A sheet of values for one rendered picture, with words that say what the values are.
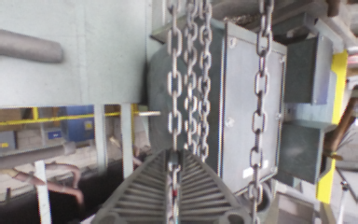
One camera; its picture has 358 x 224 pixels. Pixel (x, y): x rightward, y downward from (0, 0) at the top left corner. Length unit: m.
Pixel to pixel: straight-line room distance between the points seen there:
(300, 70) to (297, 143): 0.17
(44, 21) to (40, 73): 0.14
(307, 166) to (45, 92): 0.69
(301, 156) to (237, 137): 0.19
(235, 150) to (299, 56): 0.27
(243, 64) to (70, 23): 0.50
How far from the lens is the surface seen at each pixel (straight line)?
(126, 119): 0.65
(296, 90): 0.42
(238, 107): 0.28
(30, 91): 0.52
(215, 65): 0.26
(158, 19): 0.77
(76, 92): 0.53
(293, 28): 0.50
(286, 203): 2.52
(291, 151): 0.44
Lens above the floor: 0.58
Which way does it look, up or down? 6 degrees up
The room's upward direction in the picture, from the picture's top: 180 degrees counter-clockwise
